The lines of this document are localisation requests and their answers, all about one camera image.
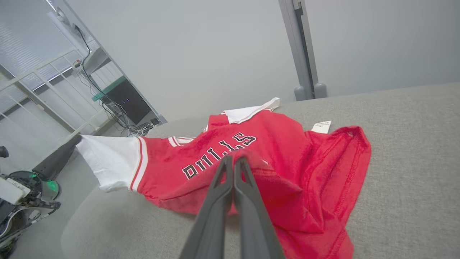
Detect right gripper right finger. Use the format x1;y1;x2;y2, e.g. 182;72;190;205
234;156;286;259

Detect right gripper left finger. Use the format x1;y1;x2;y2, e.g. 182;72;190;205
180;155;234;259

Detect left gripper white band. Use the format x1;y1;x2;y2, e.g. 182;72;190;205
0;135;83;250

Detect red Bulls jersey white sleeves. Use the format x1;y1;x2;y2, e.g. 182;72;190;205
76;97;372;259

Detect white metal railing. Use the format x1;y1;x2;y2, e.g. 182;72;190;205
0;47;108;144

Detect black computer tower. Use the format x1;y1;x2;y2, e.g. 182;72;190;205
104;77;151;125

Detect grey desk green edge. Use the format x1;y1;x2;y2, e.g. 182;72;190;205
82;47;127;102

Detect white window blinds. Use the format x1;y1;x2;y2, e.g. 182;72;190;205
0;0;78;114

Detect tangled black cables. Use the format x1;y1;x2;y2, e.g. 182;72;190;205
74;24;161;138

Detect grey metal frame strip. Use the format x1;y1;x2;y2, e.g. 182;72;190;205
62;0;168;125

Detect grey partition post round feet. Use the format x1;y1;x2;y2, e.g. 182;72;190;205
279;0;327;101

